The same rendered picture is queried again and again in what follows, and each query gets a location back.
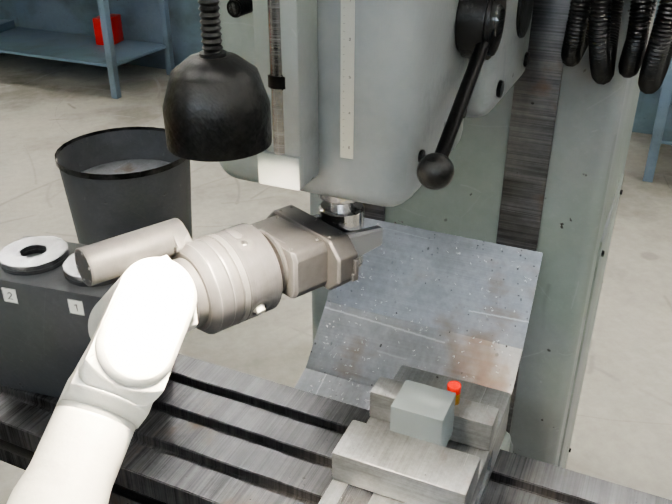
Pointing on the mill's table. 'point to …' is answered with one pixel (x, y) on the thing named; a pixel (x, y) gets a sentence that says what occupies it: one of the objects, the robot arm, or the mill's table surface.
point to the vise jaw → (404, 466)
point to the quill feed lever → (432, 179)
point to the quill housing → (371, 93)
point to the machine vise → (497, 410)
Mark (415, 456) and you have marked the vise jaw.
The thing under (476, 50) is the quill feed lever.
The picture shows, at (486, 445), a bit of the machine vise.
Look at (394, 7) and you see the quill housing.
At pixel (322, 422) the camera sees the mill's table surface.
